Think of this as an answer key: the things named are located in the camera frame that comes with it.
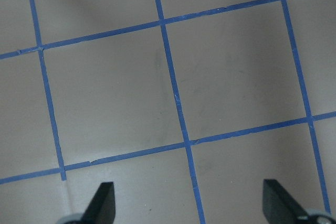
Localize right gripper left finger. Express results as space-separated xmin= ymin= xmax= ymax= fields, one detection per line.
xmin=79 ymin=182 xmax=116 ymax=224

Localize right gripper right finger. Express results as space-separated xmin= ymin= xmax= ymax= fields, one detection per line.
xmin=262 ymin=179 xmax=331 ymax=224

